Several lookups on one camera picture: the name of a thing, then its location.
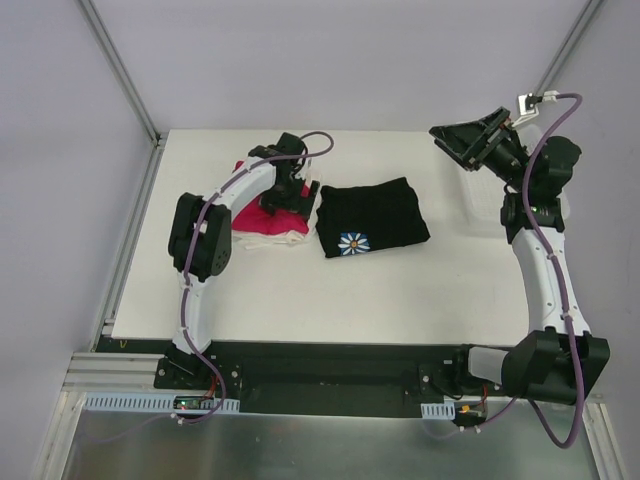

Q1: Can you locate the pink t-shirt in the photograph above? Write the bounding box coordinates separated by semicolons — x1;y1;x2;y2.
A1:
232;191;310;237

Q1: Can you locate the white t-shirt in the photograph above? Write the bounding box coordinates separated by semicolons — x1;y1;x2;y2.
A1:
232;190;319;249

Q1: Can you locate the black daisy print t-shirt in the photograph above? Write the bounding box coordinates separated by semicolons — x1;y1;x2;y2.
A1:
316;177;430;259

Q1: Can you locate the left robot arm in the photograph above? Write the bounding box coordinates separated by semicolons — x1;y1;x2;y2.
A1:
168;132;328;389

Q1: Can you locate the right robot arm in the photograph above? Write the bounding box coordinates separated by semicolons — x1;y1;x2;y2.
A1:
429;108;610;405

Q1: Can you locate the white plastic basket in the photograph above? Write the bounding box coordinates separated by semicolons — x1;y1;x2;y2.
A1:
458;125;571;227

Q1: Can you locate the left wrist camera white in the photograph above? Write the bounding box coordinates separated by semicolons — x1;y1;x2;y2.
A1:
299;159;322;187

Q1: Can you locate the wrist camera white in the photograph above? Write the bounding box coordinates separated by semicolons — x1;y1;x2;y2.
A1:
299;159;322;187
511;90;560;128

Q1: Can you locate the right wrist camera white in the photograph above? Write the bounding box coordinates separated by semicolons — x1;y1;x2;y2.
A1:
511;90;560;128

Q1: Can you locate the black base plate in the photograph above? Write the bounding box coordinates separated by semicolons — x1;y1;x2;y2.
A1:
154;341;494;418

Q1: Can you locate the right white cable duct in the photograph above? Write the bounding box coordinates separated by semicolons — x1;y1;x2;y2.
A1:
420;402;456;421

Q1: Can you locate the white cable duct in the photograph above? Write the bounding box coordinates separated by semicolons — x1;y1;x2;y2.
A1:
84;393;240;416
420;402;456;421

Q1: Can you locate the left white cable duct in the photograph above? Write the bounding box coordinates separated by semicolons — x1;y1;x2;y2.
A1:
84;393;240;416

